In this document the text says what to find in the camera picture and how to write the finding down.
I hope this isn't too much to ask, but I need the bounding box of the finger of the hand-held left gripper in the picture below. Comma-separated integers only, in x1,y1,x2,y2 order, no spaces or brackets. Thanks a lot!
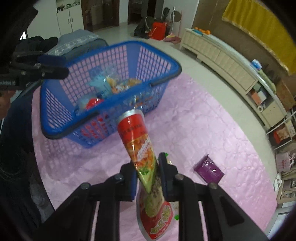
42,67,70,80
37,54,67,67

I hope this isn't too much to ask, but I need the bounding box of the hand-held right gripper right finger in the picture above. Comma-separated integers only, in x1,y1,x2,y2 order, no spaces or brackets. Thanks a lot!
158,152,270,241

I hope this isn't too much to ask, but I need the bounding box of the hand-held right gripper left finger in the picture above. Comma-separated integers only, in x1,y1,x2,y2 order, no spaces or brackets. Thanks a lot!
42,162,139,241

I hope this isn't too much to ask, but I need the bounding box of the purple snack packet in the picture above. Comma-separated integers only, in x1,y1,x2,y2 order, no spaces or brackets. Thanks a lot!
194,155,225,186

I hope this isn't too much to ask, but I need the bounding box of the large red green snack bag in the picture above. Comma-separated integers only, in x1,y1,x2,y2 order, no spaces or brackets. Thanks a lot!
116,109,174,240

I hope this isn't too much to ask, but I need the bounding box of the light blue cartoon packet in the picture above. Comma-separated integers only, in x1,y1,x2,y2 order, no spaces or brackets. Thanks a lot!
89,74,111,98

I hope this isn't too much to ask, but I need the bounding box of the red snack packet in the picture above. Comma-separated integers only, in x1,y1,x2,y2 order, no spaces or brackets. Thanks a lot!
82,97,112,139

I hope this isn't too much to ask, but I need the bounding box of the blue plastic basket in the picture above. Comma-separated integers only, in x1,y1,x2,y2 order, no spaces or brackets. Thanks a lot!
40,40,182,149

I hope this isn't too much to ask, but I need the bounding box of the yellow orange snack packet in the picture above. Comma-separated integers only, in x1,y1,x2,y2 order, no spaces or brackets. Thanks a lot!
106,77,142,93

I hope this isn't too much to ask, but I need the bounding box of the person's left hand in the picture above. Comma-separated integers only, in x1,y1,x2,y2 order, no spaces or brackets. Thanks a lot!
0,91,15,119

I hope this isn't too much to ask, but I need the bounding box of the black cloth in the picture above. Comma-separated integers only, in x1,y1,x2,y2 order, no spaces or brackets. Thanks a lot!
14,36,58,55

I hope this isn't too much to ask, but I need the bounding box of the grey cloth pile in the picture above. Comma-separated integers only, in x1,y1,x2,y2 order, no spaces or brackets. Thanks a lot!
45,30,109,56

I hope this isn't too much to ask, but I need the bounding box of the white cabinet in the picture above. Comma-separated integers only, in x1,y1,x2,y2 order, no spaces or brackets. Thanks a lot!
57,0,85,35

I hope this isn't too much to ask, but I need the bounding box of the dark wooden door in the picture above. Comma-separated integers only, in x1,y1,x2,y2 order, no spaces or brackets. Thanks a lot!
128,0,164,24
81,0,119,32

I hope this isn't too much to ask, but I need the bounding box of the pink quilted bed cover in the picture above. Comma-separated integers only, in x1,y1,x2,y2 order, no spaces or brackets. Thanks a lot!
31,74,278,241

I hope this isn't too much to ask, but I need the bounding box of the black bag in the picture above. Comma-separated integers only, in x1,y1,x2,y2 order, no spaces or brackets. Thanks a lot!
134,17,154,39

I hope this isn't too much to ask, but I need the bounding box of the pair of white slippers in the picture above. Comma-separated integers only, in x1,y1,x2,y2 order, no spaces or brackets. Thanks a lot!
273,173,282,192

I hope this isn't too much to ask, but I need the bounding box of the red folded mat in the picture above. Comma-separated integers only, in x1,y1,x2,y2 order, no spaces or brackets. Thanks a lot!
163,32,182,44

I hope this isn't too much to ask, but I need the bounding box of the pink tote bag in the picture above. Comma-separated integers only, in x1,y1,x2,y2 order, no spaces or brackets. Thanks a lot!
275,152,296,172

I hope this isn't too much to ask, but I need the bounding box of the orange printed box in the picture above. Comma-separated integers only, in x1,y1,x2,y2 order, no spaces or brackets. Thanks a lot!
274,127,290,142

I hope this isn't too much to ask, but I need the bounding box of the white metal shelf rack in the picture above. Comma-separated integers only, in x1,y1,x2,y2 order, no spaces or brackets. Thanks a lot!
266,111,296,149

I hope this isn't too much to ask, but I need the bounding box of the cream TV cabinet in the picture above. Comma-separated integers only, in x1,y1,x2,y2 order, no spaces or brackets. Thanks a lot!
180,28,288,128

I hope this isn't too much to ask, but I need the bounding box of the green folded cloth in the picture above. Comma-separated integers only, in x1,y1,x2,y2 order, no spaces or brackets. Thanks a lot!
259,70,277,92

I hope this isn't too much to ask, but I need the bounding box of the blue white tissue box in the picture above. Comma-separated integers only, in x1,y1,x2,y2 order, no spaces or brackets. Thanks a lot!
251,59,263,71

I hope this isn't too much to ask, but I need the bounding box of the cardboard box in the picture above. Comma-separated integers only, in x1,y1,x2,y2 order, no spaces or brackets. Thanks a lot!
276,80,296,109

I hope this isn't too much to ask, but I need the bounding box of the yellow cloth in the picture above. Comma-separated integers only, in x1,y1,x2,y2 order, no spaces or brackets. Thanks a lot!
222,0,296,76

